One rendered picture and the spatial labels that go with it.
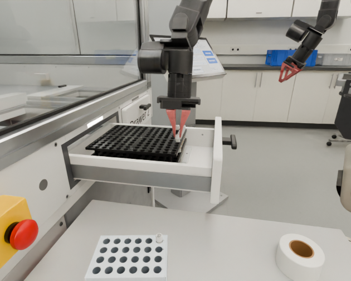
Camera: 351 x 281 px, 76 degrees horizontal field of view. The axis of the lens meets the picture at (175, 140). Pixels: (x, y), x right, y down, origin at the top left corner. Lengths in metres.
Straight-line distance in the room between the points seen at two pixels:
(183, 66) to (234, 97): 3.00
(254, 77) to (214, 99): 0.64
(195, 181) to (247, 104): 3.12
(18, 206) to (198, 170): 0.31
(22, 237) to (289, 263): 0.41
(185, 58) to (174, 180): 0.27
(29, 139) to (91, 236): 0.23
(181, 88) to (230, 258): 0.36
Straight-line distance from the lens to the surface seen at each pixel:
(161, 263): 0.41
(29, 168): 0.47
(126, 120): 0.79
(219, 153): 0.45
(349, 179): 0.85
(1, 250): 0.41
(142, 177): 0.50
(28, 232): 0.39
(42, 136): 0.49
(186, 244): 0.49
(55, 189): 0.54
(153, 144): 0.56
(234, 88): 3.48
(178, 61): 0.52
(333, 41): 4.56
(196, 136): 0.69
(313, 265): 0.46
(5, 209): 0.40
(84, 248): 0.51
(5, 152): 0.44
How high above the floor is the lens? 1.12
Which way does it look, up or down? 22 degrees down
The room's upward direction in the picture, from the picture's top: straight up
